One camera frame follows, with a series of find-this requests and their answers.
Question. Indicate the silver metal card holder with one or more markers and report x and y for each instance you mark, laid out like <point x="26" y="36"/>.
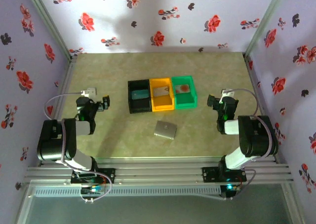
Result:
<point x="165" y="129"/>

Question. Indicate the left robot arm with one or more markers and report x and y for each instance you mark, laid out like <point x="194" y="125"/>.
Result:
<point x="79" y="161"/>

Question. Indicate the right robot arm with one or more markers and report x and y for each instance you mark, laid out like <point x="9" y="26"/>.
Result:
<point x="256" y="135"/>

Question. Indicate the white card with red circles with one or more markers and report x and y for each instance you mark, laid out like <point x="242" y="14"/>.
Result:
<point x="182" y="88"/>

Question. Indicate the teal card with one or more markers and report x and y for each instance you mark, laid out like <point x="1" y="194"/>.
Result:
<point x="139" y="95"/>

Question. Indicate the white card with brown mark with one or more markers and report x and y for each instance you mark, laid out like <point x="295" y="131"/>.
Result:
<point x="160" y="91"/>

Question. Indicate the green plastic bin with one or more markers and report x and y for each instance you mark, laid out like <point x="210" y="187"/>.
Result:
<point x="185" y="101"/>

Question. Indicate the black plastic bin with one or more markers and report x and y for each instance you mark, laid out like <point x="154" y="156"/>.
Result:
<point x="140" y="108"/>

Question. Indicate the yellow plastic bin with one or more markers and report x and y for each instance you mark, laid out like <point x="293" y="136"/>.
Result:
<point x="163" y="103"/>

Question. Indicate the green controller board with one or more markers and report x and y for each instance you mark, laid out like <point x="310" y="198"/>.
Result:
<point x="229" y="187"/>
<point x="92" y="190"/>

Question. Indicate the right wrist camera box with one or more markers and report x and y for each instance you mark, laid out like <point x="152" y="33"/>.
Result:
<point x="229" y="93"/>

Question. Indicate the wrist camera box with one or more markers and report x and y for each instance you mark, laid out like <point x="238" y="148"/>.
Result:
<point x="90" y="92"/>
<point x="229" y="93"/>

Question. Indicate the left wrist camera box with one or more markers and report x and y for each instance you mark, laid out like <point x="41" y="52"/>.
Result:
<point x="90" y="92"/>

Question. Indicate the aluminium side rail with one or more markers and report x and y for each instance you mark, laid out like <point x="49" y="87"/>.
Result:
<point x="61" y="93"/>
<point x="256" y="93"/>

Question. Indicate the wide aluminium base rail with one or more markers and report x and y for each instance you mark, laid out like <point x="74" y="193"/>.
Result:
<point x="158" y="169"/>

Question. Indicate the aluminium frame post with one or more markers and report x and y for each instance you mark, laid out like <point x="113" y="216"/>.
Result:
<point x="47" y="19"/>
<point x="266" y="19"/>

